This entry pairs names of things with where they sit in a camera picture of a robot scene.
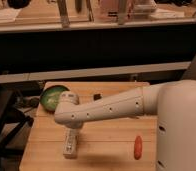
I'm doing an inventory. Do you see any white plastic bottle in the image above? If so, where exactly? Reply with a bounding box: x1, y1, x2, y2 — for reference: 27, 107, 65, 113
63, 129, 79, 159

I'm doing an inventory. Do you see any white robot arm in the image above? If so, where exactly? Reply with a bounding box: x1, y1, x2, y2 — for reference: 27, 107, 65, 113
54, 80, 196, 171

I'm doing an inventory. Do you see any green ceramic bowl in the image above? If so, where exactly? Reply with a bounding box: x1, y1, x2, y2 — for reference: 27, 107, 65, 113
40, 85, 68, 112

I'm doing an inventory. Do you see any black rectangular block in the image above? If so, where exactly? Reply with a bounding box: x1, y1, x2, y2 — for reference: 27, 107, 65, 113
93, 94, 102, 101

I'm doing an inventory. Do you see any orange carrot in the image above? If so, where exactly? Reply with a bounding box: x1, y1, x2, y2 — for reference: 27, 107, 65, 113
134, 136, 142, 160

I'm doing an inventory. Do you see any black chair frame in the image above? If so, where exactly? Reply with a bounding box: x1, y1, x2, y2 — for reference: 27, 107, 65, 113
0, 85, 34, 170

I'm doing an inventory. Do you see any grey metal post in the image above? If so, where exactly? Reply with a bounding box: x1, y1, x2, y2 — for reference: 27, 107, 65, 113
117, 0, 127, 25
57, 0, 69, 28

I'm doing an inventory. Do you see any grey metal post right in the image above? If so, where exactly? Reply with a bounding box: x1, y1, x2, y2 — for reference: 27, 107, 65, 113
117, 0, 127, 25

